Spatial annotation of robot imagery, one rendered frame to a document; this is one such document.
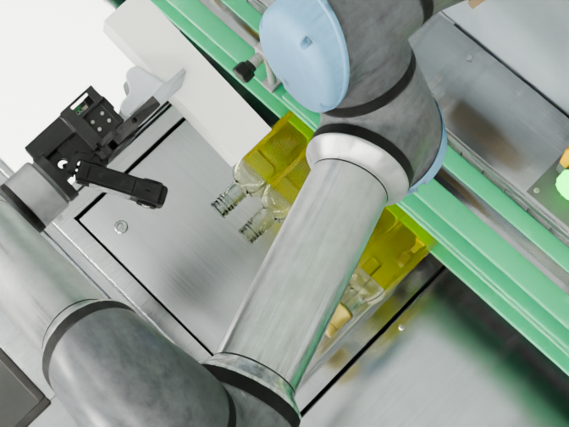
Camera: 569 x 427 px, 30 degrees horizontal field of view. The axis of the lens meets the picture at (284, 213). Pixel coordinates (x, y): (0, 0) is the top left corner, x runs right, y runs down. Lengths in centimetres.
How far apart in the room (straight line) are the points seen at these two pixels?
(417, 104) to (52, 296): 42
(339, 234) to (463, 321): 66
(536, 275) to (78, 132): 60
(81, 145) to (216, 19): 38
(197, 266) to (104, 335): 79
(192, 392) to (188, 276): 80
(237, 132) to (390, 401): 52
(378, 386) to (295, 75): 70
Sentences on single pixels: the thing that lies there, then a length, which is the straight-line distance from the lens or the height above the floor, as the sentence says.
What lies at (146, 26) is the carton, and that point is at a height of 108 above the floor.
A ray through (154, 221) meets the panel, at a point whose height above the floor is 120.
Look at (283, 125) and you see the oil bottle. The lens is 156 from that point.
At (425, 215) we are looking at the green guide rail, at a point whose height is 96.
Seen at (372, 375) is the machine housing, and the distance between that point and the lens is 164.
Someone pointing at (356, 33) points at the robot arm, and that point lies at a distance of 102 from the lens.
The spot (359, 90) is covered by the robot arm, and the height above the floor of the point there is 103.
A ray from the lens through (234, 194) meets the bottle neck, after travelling 154.
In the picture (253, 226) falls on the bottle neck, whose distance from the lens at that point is 152.
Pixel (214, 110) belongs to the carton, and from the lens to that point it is 134.
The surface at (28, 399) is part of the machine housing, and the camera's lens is 172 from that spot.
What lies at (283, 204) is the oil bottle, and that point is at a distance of 151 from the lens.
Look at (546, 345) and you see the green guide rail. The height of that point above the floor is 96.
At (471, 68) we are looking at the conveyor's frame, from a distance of 146.
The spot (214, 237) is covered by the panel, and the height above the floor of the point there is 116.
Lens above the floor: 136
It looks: 11 degrees down
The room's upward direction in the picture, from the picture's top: 134 degrees counter-clockwise
